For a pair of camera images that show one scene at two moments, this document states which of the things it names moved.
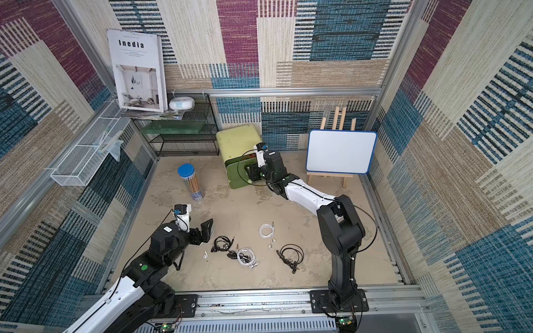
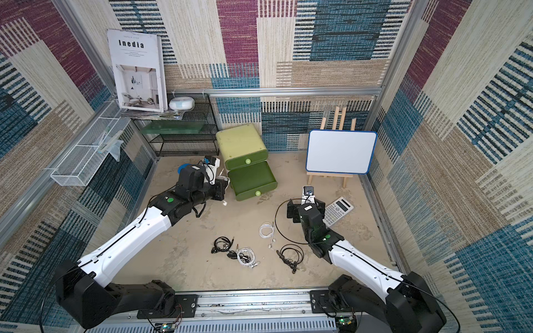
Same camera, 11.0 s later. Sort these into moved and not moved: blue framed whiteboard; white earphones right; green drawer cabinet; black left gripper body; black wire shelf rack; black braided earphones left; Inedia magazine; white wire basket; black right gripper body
Moved: black left gripper body; green drawer cabinet; black right gripper body
Not moved: black wire shelf rack; white earphones right; white wire basket; blue framed whiteboard; Inedia magazine; black braided earphones left
